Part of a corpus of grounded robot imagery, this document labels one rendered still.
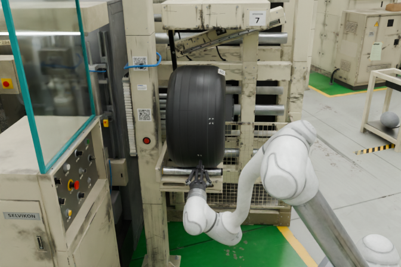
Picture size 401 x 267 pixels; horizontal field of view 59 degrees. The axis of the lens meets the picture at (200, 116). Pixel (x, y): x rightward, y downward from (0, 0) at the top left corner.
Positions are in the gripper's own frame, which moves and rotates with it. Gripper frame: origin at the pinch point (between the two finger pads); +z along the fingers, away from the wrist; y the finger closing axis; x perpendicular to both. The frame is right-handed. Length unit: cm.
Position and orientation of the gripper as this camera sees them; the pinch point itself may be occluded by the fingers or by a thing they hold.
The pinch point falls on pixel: (200, 165)
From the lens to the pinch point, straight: 182.0
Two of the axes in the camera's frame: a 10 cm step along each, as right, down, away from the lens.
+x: 0.3, 8.6, 5.2
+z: 0.7, -5.2, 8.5
